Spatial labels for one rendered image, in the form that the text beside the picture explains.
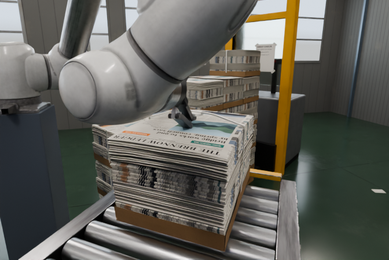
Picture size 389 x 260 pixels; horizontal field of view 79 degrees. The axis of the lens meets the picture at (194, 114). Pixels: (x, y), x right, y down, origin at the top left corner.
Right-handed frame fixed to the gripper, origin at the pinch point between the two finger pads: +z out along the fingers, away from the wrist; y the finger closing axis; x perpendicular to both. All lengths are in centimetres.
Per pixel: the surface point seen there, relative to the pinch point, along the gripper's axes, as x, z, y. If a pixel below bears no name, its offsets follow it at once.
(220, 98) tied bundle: -23, 108, 9
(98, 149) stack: -78, 44, 40
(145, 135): -6.8, -15.7, 11.2
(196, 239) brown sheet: 7.3, -16.5, 33.0
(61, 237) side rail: -23.1, -25.4, 35.8
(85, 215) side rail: -24.1, -17.2, 34.9
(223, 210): 13.1, -17.1, 24.4
